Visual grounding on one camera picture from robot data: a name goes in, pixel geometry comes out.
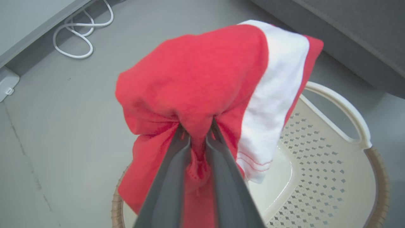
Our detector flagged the grey fabric sofa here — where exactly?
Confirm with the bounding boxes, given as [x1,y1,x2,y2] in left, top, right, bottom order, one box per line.
[250,0,405,99]

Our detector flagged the white looped cable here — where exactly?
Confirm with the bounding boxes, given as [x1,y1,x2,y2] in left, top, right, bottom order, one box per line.
[52,0,114,60]

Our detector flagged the red and white garment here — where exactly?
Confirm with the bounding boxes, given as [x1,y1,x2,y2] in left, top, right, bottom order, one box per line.
[115,20,324,228]

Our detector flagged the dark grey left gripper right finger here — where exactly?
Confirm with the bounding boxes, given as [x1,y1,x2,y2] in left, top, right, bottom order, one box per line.
[205,118,265,228]

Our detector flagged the white partition panel grey frame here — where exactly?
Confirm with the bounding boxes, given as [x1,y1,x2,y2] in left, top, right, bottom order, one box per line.
[0,0,95,69]

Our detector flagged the cream plastic laundry basket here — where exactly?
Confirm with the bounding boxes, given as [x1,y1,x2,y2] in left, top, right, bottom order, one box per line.
[111,81,390,228]

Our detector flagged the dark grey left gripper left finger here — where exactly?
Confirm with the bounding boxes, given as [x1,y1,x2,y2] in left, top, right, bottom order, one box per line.
[134,124,191,228]

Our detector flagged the small white wall box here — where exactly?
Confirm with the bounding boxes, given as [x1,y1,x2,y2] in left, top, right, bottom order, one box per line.
[0,66,20,104]

